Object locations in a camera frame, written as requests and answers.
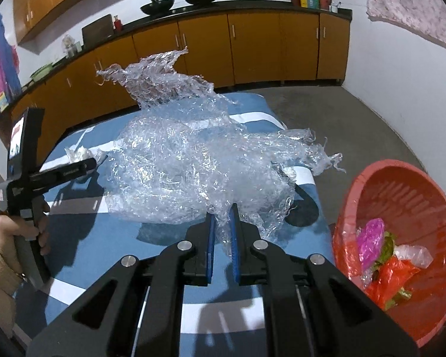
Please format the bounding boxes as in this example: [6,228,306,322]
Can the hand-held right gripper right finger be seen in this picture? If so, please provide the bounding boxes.
[230,203,420,357]

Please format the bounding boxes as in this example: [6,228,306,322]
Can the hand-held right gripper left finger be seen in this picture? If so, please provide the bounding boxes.
[26,212,218,357]

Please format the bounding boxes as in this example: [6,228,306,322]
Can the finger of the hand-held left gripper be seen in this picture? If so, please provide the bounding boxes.
[30,158,98,195]

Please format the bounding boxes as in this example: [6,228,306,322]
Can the small clear plastic piece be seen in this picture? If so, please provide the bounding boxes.
[65,145,107,169]

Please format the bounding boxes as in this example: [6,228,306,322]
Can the large clear plastic wrap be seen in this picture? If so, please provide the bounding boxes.
[96,46,347,258]

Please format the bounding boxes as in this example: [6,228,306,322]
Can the orange plastic bag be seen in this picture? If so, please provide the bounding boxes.
[334,227,363,280]
[366,256,420,311]

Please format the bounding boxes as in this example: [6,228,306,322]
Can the magenta plastic bag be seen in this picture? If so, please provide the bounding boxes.
[358,219,386,274]

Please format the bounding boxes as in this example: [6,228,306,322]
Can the yellow-green plastic bag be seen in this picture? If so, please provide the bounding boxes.
[372,231,397,273]

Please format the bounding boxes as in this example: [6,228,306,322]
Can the clear plastic bag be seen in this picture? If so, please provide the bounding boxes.
[394,245,434,269]

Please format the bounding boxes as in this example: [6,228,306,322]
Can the red plastic basket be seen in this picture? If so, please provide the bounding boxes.
[332,159,446,349]

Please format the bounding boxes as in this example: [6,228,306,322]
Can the person's left forearm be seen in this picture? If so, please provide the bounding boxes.
[0,231,27,299]

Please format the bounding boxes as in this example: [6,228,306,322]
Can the person's left hand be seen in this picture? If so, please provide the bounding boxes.
[0,201,51,256]

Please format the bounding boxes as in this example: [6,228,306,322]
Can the green basin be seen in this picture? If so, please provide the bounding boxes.
[30,63,55,80]

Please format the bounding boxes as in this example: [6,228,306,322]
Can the pink hanging cloth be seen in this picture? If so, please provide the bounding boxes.
[0,10,22,131]

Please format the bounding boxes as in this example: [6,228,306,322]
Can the glass jar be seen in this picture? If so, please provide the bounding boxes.
[62,34,79,57]

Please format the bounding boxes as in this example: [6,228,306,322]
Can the brown cutting board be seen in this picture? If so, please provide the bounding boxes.
[82,14,114,46]

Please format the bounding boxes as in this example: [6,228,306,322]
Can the wooden lower kitchen cabinets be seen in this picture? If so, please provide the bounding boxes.
[9,0,354,157]

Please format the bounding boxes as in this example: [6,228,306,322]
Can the floral hanging cloth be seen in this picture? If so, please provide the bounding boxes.
[366,0,446,51]

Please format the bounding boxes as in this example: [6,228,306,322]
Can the black wok with tall handle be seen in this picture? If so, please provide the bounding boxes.
[140,0,175,16]

